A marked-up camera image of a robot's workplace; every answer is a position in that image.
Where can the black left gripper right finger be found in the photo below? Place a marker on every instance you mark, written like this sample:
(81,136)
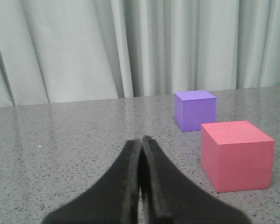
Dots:
(114,197)

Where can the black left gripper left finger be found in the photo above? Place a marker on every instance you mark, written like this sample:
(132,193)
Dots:
(74,212)

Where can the purple foam cube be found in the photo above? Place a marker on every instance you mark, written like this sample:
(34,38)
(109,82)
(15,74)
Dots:
(194,108)

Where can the red foam cube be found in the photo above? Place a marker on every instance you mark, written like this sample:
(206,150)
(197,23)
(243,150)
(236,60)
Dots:
(236,156)

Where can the grey-green curtain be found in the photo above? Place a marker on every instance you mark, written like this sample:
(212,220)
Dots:
(54,51)

